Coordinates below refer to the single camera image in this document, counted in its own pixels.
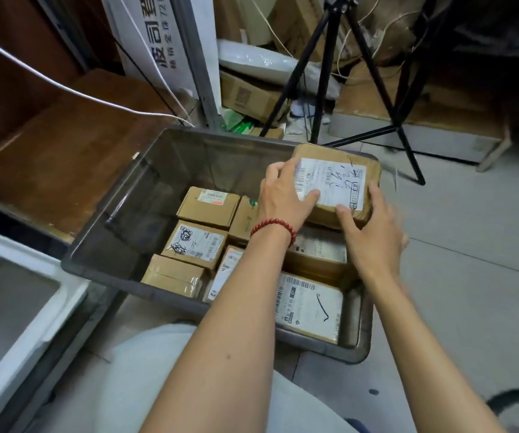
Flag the large cardboard carton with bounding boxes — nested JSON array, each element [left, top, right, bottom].
[[219, 69, 292, 125]]

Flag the pile of cardboard boxes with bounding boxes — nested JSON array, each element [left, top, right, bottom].
[[141, 186, 349, 345]]

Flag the person's left forearm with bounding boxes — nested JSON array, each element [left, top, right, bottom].
[[139, 230, 294, 433]]

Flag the brown wooden shelf board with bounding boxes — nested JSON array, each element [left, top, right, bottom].
[[0, 67, 188, 244]]

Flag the brown labelled parcel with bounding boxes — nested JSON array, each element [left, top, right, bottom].
[[292, 143, 383, 229]]

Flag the red bead bracelet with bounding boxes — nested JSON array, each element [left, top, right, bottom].
[[250, 218, 297, 248]]

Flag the white plastic mailer bag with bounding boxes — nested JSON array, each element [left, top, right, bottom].
[[216, 38, 342, 100]]

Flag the person's left hand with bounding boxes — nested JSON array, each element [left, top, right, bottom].
[[256, 158, 322, 236]]

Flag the grey plastic bin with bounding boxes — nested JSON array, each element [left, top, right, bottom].
[[60, 126, 377, 365]]

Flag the person's light grey trousers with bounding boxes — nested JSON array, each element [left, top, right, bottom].
[[99, 324, 370, 433]]

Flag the green and white packet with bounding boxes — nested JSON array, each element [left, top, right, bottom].
[[220, 108, 260, 133]]

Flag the white printed sign board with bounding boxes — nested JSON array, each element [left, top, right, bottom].
[[100, 0, 197, 99]]

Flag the white foam box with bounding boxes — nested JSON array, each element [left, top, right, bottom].
[[0, 223, 90, 433]]

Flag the black tripod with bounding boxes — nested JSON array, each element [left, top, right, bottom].
[[258, 0, 427, 186]]

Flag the tall cardboard carton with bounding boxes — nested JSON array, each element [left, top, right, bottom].
[[268, 0, 330, 63]]

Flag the person's right forearm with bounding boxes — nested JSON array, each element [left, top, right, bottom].
[[362, 272, 505, 433]]

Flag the grey metal post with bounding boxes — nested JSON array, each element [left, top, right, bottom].
[[169, 0, 221, 130]]

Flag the person's right hand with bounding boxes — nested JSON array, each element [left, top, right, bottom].
[[335, 182, 410, 279]]

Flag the black hose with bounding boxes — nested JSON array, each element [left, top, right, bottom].
[[486, 388, 519, 415]]

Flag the white cable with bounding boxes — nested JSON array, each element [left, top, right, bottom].
[[0, 29, 195, 128]]

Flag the low wooden platform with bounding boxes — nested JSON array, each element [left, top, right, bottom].
[[329, 63, 512, 173]]

